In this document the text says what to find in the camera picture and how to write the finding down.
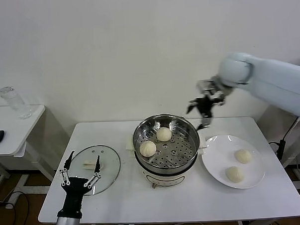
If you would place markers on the white electric cooker base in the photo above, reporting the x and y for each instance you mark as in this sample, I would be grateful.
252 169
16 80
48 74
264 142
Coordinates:
165 179

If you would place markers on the white side table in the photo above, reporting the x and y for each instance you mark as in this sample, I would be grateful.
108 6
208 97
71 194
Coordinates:
16 138
298 155

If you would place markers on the round glass pot lid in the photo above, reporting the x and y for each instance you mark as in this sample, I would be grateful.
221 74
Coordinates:
109 159

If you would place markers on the white steamed baozi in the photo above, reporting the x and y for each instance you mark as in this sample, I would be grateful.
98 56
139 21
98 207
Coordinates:
234 174
163 134
147 149
243 156

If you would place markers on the stainless steel steamer basket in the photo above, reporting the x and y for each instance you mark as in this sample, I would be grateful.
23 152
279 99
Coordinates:
176 153

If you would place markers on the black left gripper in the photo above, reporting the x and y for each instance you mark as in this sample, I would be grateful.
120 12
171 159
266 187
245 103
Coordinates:
73 190

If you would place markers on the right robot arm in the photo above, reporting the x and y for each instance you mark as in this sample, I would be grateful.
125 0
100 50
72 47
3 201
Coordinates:
275 79

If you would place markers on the white round plate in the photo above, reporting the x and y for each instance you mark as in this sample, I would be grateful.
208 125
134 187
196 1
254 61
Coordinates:
216 154

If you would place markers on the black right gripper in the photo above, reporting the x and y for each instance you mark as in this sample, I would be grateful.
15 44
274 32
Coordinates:
205 106

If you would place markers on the clear plastic water bottle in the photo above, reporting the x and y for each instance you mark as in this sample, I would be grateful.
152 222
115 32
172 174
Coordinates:
15 103

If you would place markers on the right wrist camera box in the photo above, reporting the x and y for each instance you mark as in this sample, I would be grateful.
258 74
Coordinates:
206 86

